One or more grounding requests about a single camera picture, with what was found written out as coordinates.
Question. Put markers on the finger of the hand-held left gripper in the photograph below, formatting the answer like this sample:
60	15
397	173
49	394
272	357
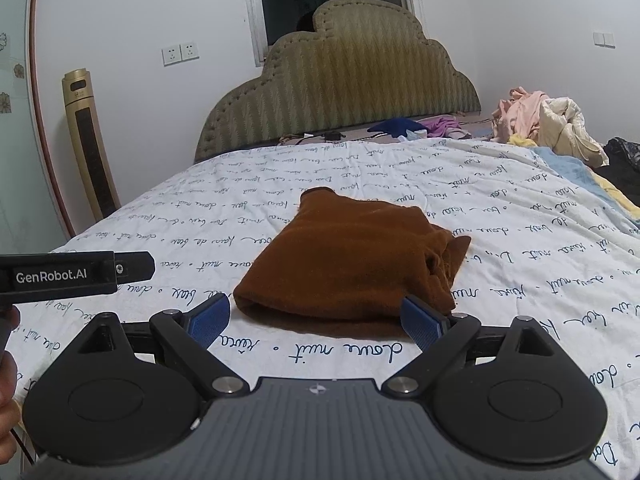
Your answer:
135	267

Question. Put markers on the blue cloth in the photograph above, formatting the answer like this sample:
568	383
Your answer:
395	126

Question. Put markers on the pink clothes pile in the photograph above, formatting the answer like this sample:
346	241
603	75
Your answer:
520	112

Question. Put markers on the brown knit sweater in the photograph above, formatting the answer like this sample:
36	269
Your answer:
350	260

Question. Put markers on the white wall socket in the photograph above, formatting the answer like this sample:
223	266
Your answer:
189	51
171	55

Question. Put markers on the white wall switch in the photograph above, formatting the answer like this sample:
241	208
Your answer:
604	40

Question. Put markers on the cream clothes pile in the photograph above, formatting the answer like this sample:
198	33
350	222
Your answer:
567	130

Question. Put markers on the purple cloth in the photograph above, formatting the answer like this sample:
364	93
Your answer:
445	126

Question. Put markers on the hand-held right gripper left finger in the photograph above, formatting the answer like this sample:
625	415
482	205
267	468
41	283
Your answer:
210	321

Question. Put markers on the white script-printed blanket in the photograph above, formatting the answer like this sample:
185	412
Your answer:
525	240

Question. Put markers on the olive padded headboard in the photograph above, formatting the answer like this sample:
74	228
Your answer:
340	85

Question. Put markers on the light blue sheet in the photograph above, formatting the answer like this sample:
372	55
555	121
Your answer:
570	170

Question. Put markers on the yellow bed sheet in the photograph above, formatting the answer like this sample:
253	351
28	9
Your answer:
625	200

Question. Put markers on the gold tower air conditioner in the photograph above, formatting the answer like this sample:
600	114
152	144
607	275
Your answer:
90	145

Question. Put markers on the person's left hand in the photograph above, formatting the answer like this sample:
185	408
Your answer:
7	425

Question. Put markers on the dark cloth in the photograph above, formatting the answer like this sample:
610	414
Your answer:
622	165

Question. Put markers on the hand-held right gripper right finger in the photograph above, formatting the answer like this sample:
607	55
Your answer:
424	321

